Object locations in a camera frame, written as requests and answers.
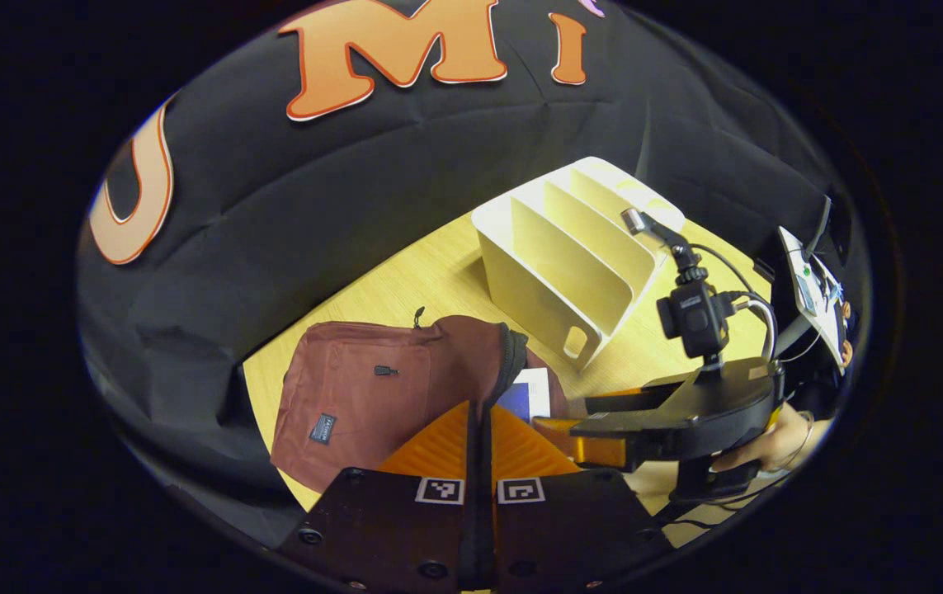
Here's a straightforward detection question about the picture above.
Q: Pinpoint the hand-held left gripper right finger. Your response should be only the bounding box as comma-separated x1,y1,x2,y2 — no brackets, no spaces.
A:
479,403,674,592

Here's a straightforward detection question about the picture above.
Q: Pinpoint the silver camera cable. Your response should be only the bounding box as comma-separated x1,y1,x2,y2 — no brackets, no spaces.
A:
731,293,779,364

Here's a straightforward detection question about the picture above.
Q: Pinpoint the white-framed monitor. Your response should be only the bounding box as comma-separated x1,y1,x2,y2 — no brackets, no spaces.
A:
775,224,851,374

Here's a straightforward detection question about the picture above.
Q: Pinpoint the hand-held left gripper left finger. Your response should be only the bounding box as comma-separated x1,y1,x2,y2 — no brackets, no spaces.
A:
281,400,480,592

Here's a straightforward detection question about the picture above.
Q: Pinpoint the maroon schoolbag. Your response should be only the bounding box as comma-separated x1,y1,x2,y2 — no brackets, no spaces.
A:
271,307,571,496

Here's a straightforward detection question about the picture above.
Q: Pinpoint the white bookshelf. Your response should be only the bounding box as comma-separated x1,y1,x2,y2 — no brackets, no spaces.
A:
471,157,686,372

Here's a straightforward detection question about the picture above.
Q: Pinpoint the blue cover book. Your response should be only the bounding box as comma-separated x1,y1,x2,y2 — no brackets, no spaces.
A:
497,369,553,423

